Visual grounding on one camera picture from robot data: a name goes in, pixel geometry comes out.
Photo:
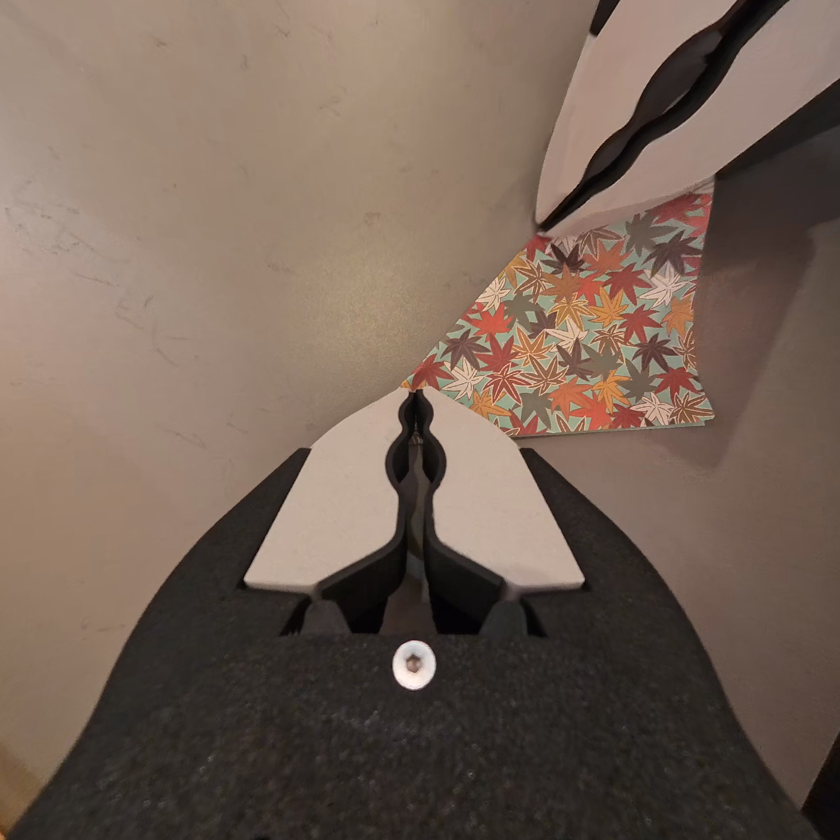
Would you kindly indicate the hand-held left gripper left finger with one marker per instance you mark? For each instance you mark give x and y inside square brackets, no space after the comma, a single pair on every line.
[328,505]

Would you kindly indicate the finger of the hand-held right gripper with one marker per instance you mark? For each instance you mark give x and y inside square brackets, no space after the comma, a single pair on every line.
[590,105]
[741,111]

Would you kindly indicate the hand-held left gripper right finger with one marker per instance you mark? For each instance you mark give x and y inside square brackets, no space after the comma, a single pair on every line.
[499,512]

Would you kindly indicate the leaf-patterned origami paper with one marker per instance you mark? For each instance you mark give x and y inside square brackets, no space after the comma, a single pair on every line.
[590,334]

